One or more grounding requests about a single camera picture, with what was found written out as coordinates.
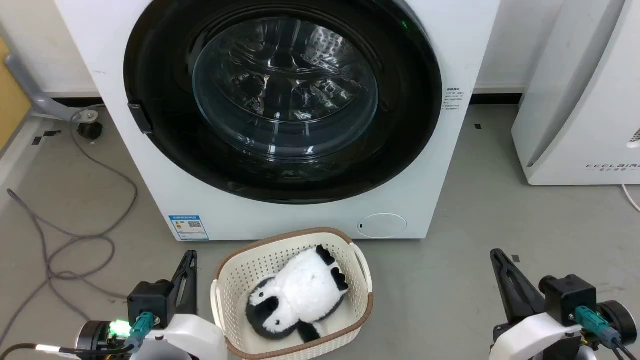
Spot grey chair base leg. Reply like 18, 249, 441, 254
4, 52, 100, 124

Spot cream perforated laundry basket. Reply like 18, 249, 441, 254
210, 227, 374, 360

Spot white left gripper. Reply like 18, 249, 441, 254
144, 250, 229, 360

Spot white front-load washing machine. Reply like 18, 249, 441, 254
54, 0, 501, 242

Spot white power cable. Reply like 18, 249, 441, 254
621, 184, 640, 213

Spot black door handle latch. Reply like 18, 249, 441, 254
127, 102, 154, 135

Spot black and white panda plush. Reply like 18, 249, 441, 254
245, 244, 349, 344

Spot white air purifier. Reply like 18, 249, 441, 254
511, 0, 640, 186

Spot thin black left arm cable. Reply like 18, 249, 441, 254
0, 342, 132, 360

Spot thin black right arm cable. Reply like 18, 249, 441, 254
606, 338, 640, 360

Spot round black glass washer door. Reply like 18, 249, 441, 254
123, 0, 443, 205

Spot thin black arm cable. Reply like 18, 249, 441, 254
0, 342, 132, 360
606, 338, 640, 360

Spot small printed text sticker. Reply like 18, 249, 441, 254
442, 87, 462, 112

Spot yellow wooden panel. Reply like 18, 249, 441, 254
0, 37, 32, 151

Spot black caster wheel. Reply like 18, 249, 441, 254
77, 121, 104, 141

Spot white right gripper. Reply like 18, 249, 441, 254
489, 248, 584, 360

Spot blue energy label sticker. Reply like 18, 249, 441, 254
168, 215, 210, 242

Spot grey floor cable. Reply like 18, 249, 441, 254
0, 107, 139, 347

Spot round white filter cover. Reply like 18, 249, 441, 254
357, 213, 408, 239

